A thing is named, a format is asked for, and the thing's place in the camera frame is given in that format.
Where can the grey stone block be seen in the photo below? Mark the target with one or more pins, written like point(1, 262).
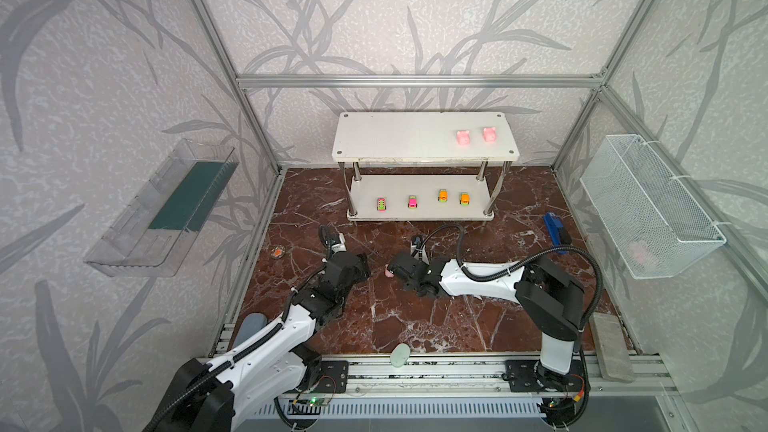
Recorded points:
point(611, 350)

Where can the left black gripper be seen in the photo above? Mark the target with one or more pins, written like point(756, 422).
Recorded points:
point(335, 251)

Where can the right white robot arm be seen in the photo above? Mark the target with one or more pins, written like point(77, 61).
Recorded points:
point(553, 299)

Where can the clear plastic wall bin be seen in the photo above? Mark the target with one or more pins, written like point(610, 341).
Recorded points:
point(158, 228)

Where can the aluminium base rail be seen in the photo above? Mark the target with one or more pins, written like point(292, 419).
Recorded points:
point(440, 386)

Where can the white wire wall basket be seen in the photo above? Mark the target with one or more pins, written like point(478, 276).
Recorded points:
point(638, 197)

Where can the pink item in basket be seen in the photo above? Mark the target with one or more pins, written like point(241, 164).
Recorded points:
point(642, 254)

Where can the grey blue sponge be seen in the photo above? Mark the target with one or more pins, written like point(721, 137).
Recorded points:
point(251, 324)

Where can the blue stapler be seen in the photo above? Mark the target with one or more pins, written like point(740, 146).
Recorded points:
point(556, 229)

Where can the pale green oval soap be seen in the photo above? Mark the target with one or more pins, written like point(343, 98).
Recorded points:
point(400, 355)

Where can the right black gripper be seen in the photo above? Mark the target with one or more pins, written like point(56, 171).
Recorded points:
point(399, 266)

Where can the white two-tier shelf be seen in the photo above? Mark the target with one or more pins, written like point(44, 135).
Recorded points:
point(398, 154)

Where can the pink green toy car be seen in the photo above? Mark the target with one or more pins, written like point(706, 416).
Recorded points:
point(412, 201)

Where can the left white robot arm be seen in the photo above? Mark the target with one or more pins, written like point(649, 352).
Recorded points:
point(222, 393)

